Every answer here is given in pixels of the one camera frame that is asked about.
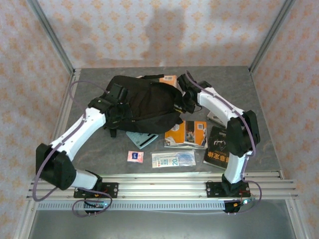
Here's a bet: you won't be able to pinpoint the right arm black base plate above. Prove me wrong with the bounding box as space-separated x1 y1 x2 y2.
206 181 251 199

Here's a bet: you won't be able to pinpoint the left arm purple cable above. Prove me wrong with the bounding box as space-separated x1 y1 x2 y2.
33 81 113 218

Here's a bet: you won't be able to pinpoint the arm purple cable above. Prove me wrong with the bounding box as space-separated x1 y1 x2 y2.
33 81 113 218
185 71 262 216

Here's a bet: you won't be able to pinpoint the pink tissue packet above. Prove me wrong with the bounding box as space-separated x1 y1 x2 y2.
127 150 145 164

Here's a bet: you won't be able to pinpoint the aluminium frame strut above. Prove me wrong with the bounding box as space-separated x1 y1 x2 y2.
13 200 38 239
285 199 309 239

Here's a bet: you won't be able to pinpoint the grey white book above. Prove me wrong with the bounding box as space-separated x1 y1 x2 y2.
206 111 226 126

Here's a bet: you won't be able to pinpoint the black book orange characters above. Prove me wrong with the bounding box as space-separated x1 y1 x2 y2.
203 125 232 171

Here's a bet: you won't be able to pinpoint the orange white magazine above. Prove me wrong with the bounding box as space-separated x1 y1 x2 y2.
164 120 209 149

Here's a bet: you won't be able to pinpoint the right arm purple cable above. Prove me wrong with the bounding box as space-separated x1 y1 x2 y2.
185 71 262 216

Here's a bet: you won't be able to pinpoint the clear pouch with 20 print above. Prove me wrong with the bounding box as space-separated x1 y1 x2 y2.
151 150 197 169

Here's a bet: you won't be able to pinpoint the light blue notebook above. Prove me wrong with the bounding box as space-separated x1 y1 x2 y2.
126 130 160 150

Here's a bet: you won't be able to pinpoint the black backpack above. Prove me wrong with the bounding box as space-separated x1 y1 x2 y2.
103 74 185 138

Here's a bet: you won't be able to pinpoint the grey slotted cable duct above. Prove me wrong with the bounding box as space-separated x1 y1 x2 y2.
37 201 226 211

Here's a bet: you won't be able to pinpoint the aluminium corner post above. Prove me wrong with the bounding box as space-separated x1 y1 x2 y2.
26 0 74 73
249 0 296 73

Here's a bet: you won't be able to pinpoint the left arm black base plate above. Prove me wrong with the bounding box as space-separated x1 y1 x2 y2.
74 182 119 199

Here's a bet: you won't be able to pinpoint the aluminium base frame rail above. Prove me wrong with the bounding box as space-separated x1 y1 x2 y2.
26 170 299 200

